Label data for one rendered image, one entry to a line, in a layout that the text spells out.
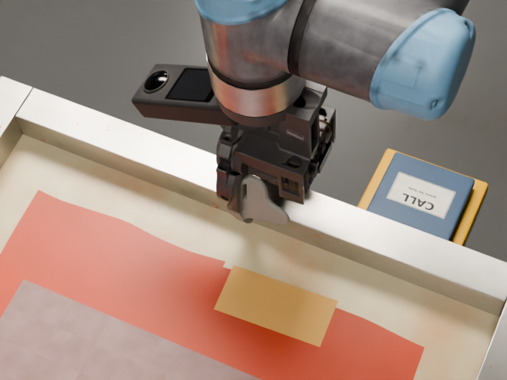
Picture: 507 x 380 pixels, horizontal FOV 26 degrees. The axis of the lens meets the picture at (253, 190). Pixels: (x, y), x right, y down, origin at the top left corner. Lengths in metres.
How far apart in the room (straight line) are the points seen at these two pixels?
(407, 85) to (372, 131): 1.88
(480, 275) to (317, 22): 0.35
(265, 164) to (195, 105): 0.07
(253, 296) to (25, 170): 0.27
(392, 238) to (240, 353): 0.17
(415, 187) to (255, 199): 0.35
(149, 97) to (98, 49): 1.86
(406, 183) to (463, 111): 1.40
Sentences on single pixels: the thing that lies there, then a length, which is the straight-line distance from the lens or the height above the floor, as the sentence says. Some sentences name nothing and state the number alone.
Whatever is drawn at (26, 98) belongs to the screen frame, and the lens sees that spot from 1.13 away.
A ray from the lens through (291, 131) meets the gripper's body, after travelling 0.88.
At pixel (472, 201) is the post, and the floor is 0.95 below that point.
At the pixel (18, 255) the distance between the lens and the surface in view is 1.08.
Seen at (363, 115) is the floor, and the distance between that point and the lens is 2.64.
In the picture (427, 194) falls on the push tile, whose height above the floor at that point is 0.97.
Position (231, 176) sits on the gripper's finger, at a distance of 0.94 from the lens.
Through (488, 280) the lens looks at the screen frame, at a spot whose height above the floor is 1.16.
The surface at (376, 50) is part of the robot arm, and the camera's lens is 0.73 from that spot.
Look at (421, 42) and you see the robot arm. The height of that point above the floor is 1.48.
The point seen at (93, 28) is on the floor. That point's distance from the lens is 2.85.
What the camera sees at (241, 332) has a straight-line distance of 1.01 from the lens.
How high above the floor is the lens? 1.99
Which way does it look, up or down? 53 degrees down
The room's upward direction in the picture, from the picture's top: straight up
